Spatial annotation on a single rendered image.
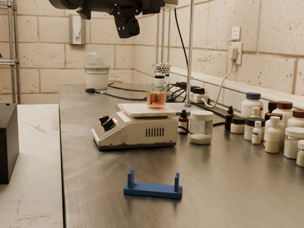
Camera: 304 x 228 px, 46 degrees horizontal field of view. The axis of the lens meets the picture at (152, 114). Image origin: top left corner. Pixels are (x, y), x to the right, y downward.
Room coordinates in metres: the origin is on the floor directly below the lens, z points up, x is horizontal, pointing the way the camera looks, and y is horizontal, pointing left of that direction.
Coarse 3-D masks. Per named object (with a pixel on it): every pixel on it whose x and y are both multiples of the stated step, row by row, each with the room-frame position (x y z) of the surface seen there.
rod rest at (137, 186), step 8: (128, 176) 0.58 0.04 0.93; (176, 176) 0.58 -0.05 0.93; (128, 184) 0.58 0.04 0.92; (136, 184) 0.59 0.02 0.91; (144, 184) 0.60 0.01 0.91; (152, 184) 0.60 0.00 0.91; (160, 184) 0.60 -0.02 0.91; (176, 184) 0.57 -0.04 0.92; (128, 192) 0.57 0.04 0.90; (136, 192) 0.57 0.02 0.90; (144, 192) 0.57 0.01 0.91; (152, 192) 0.57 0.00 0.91; (160, 192) 0.57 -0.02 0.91; (168, 192) 0.56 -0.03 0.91; (176, 192) 0.56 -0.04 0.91
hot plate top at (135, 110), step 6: (126, 108) 0.90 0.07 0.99; (132, 108) 0.91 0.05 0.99; (138, 108) 0.91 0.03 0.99; (144, 108) 0.91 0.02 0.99; (168, 108) 0.92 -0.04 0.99; (132, 114) 0.84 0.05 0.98; (138, 114) 0.84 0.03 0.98; (144, 114) 0.85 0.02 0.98; (150, 114) 0.85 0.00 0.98; (156, 114) 0.86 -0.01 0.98; (162, 114) 0.86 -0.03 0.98; (168, 114) 0.86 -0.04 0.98; (174, 114) 0.87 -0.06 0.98
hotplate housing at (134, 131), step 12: (132, 120) 0.84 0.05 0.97; (144, 120) 0.85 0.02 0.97; (156, 120) 0.85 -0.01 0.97; (168, 120) 0.86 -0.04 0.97; (120, 132) 0.83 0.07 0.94; (132, 132) 0.83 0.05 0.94; (144, 132) 0.84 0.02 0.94; (156, 132) 0.85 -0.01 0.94; (168, 132) 0.86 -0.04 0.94; (108, 144) 0.82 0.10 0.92; (120, 144) 0.83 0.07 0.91; (132, 144) 0.84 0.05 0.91; (144, 144) 0.85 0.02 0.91; (156, 144) 0.85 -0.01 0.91; (168, 144) 0.86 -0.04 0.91
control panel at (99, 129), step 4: (112, 116) 0.93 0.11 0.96; (116, 116) 0.92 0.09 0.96; (120, 120) 0.87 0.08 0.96; (116, 124) 0.85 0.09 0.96; (120, 124) 0.84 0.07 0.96; (96, 128) 0.90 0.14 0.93; (100, 128) 0.88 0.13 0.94; (112, 128) 0.84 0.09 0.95; (96, 132) 0.87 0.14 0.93; (100, 132) 0.85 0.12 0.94; (104, 132) 0.84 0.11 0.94; (108, 132) 0.83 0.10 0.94; (100, 136) 0.83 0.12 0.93
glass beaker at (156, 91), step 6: (150, 78) 0.93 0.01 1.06; (156, 78) 0.94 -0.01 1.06; (150, 84) 0.89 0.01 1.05; (156, 84) 0.89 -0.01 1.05; (162, 84) 0.89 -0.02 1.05; (150, 90) 0.89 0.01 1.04; (156, 90) 0.89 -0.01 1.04; (162, 90) 0.89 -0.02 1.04; (150, 96) 0.89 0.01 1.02; (156, 96) 0.89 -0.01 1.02; (162, 96) 0.89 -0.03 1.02; (150, 102) 0.89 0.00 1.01; (156, 102) 0.89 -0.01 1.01; (162, 102) 0.89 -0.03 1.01; (150, 108) 0.89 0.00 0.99; (156, 108) 0.89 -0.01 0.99; (162, 108) 0.89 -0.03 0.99
